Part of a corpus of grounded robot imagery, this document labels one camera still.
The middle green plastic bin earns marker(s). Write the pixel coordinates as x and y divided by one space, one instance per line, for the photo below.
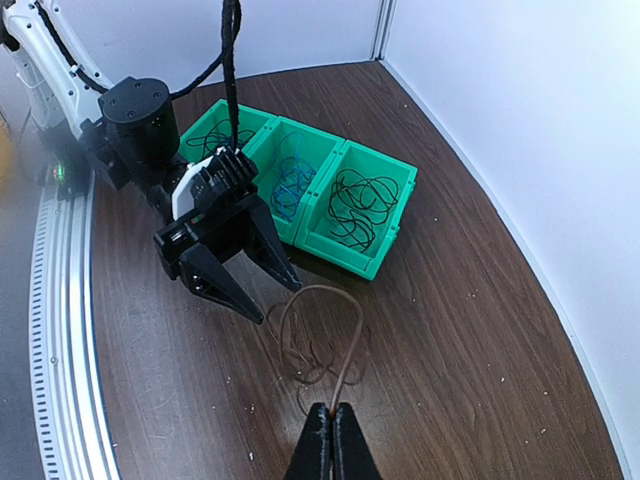
292 158

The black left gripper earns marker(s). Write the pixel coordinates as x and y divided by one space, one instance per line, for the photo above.
194 250

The left green plastic bin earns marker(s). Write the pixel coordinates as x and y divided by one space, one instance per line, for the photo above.
213 129

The front aluminium rail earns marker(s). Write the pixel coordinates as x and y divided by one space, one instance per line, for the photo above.
70 418

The left aluminium frame post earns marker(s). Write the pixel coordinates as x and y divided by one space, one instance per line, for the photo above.
382 29

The right green plastic bin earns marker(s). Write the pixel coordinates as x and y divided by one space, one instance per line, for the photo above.
354 213

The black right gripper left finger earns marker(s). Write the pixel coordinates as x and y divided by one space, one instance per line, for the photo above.
311 459

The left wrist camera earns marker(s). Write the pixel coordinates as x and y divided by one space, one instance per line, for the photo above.
213 185

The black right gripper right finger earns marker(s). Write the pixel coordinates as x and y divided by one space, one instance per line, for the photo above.
351 455

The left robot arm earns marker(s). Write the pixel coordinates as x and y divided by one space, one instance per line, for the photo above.
126 132

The green plastic bin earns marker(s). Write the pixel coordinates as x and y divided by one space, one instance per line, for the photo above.
354 213
213 129
292 158

